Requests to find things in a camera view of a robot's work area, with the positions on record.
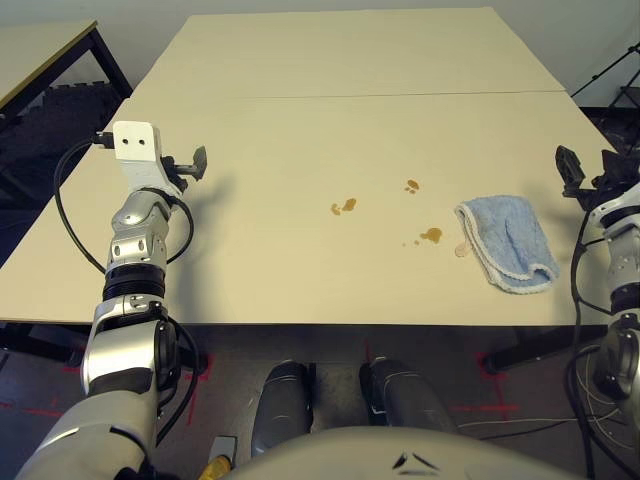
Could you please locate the black stool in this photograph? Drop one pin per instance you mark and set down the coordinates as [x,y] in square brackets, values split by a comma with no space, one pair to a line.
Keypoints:
[627,95]

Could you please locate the black foam floor mat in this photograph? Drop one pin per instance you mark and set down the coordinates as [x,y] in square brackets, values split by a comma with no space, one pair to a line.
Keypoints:
[75,102]

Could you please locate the light blue terry rag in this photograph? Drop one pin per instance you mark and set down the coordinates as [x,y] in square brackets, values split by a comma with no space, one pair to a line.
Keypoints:
[515,235]

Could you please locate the dark grey robot right leg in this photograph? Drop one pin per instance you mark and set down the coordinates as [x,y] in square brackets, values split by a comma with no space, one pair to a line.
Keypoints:
[405,395]

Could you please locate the beige side table black frame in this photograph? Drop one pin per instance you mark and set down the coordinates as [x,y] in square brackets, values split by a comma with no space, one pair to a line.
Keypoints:
[45,55]

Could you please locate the brown liquid spill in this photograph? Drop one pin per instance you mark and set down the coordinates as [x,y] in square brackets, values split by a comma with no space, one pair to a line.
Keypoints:
[432,234]
[349,204]
[412,185]

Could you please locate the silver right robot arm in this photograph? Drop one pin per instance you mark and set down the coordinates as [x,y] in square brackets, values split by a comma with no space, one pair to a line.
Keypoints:
[622,260]

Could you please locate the red floor tape cross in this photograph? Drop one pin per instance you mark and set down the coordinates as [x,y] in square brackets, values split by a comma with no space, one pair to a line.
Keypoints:
[485,408]
[204,375]

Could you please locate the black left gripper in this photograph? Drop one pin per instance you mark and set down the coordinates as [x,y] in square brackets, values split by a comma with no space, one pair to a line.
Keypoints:
[175,175]

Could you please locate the short red floor tape line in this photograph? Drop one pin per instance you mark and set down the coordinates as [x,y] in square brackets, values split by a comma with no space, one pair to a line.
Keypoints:
[80,370]
[368,351]

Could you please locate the grey robot torso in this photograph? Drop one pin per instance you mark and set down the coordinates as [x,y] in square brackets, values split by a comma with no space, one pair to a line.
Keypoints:
[360,455]

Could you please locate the long red floor tape line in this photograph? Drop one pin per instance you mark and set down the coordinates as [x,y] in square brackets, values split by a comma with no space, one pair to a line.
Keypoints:
[35,411]

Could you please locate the dark grey robot leg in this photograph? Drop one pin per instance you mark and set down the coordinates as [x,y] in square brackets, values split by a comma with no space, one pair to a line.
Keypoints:
[282,400]
[405,395]

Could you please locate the yellow grey connector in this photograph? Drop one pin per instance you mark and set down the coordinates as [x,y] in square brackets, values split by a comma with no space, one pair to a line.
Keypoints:
[222,452]

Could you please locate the red floor tape corner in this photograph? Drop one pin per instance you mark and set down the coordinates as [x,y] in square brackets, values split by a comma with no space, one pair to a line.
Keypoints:
[480,356]

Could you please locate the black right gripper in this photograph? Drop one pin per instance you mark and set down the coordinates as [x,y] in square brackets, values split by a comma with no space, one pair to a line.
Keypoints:
[625,185]

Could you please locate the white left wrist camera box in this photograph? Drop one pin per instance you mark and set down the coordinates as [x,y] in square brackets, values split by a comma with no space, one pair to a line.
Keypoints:
[134,145]

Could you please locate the black tripod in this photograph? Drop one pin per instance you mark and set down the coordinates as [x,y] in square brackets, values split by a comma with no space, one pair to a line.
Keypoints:
[595,77]

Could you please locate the pale liquid spill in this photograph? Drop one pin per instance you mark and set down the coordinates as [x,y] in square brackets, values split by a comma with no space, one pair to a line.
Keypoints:
[460,251]

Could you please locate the dark grey robot left leg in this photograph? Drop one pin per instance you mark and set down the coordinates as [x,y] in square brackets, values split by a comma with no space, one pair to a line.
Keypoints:
[282,400]

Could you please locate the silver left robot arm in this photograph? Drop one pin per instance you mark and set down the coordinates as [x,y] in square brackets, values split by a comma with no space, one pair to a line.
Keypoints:
[130,350]

